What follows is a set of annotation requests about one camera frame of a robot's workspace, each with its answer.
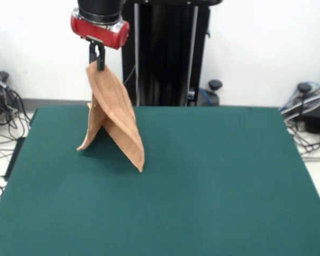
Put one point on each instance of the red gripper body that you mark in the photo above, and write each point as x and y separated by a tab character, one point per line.
101	32

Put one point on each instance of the tan terry towel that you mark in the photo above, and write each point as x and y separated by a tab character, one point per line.
117	112

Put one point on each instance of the dark green table cloth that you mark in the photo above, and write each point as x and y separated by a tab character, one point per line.
202	186

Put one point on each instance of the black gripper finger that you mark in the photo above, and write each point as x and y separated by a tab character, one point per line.
92	53
100	58

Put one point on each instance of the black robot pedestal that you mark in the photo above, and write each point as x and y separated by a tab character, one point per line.
170	53

